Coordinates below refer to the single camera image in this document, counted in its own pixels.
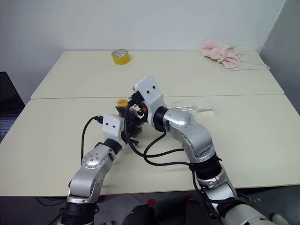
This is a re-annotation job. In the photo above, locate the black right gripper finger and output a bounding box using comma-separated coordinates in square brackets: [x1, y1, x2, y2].
[114, 105, 129, 116]

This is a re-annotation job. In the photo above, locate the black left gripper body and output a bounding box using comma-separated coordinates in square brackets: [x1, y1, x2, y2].
[123, 112, 144, 141]

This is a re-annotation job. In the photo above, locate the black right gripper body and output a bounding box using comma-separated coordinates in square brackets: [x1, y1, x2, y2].
[127, 91, 149, 120]

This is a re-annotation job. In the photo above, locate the plastic bottle with dark drink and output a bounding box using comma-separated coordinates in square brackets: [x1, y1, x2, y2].
[117, 105, 144, 139]

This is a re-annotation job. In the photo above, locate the clear wine glass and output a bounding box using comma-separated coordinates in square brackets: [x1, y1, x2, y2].
[172, 98, 222, 117]

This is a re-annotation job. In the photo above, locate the yellow tape roll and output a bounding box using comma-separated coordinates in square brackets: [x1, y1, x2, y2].
[111, 49, 130, 66]

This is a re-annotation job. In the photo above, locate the dark rounded shape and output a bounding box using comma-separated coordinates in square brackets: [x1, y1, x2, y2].
[121, 203, 157, 225]

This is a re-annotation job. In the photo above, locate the pink cloth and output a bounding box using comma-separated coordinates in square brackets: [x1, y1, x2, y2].
[199, 39, 242, 70]

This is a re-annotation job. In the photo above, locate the dark laptop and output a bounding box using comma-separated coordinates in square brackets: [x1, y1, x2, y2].
[0, 71, 26, 143]

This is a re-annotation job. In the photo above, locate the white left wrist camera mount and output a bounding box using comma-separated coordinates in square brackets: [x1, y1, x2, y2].
[102, 114, 126, 150]

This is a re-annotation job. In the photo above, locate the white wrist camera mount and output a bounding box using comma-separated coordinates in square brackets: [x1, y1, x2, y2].
[102, 114, 126, 150]
[132, 75, 167, 128]

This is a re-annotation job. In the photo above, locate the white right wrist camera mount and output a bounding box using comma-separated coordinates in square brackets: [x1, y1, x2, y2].
[132, 75, 167, 128]

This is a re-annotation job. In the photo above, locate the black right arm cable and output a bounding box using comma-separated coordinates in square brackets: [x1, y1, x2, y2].
[123, 103, 218, 220]

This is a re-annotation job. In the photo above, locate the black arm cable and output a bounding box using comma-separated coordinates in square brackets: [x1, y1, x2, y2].
[81, 114, 105, 162]
[123, 103, 218, 220]

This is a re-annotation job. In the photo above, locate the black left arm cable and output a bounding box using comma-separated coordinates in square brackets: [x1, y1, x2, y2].
[81, 114, 105, 162]

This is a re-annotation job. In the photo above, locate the thin white wire hanger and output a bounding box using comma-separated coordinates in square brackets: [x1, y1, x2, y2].
[220, 60, 270, 72]

